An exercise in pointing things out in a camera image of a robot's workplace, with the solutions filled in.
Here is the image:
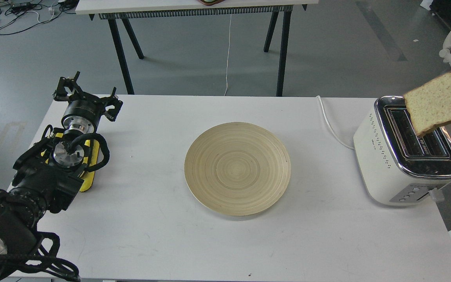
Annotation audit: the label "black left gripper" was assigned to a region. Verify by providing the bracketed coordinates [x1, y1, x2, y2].
[52, 71, 123, 132]

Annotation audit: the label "white table with black legs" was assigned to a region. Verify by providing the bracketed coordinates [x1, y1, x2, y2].
[75, 0, 318, 97]

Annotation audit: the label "round wooden plate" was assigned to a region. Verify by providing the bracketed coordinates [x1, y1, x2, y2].
[183, 123, 292, 216]

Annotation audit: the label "brown object on back table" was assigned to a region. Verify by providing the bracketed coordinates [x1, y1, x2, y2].
[198, 0, 224, 6]

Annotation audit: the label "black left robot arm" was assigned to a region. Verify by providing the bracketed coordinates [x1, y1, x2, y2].
[0, 72, 123, 282]

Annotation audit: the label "white toaster power cable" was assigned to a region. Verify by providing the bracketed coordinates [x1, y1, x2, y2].
[316, 96, 356, 150]

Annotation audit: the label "cables and adapters on floor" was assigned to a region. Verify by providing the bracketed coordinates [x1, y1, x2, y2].
[0, 0, 79, 40]

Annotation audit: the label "white chrome toaster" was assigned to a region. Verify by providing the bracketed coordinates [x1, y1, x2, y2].
[353, 96, 451, 206]

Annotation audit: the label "slice of bread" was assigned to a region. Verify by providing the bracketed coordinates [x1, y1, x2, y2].
[403, 72, 451, 137]

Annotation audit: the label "white hanging cable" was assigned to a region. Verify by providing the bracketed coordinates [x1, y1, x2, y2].
[224, 14, 233, 96]

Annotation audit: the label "yellow sponge pad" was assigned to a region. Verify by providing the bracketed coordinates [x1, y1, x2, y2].
[41, 132, 100, 192]

